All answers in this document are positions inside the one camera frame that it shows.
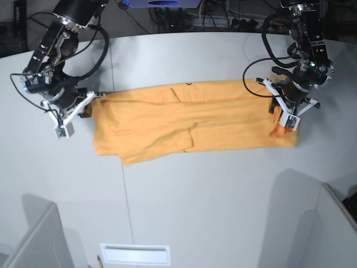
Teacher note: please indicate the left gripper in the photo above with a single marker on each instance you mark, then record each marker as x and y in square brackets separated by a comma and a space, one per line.
[293, 94]

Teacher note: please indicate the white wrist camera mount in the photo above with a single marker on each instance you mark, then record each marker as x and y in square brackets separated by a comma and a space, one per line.
[287, 118]
[63, 126]

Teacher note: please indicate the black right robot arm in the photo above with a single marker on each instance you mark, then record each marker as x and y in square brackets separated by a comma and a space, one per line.
[44, 73]

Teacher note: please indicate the grey right partition panel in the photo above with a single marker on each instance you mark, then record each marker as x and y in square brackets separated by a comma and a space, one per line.
[334, 213]

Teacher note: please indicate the pencil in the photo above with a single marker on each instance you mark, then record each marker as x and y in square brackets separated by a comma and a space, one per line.
[100, 264]

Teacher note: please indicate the white slotted tray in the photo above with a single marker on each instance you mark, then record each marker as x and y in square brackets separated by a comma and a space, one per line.
[145, 255]

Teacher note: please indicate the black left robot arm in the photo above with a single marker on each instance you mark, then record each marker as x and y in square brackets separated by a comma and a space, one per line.
[313, 69]

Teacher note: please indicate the grey left partition panel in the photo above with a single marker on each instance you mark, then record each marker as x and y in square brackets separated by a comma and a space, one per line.
[44, 244]

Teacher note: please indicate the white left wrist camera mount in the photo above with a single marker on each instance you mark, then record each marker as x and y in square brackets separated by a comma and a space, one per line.
[287, 118]

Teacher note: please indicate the yellow orange T-shirt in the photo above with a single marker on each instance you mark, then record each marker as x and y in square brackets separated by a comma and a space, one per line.
[144, 124]

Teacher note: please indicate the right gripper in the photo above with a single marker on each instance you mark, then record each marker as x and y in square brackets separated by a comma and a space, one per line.
[66, 95]

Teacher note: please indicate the white power strip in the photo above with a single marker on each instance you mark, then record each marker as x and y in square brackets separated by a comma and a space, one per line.
[223, 23]

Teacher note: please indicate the black keyboard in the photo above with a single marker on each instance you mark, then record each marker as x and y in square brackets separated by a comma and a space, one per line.
[350, 204]

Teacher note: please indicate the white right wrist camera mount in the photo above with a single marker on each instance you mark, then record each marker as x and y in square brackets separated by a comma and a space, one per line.
[63, 126]

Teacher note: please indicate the grey partition panel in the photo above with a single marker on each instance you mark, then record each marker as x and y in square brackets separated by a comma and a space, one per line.
[44, 244]
[334, 213]

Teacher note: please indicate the blue base camera housing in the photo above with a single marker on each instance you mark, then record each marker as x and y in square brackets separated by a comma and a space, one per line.
[162, 3]

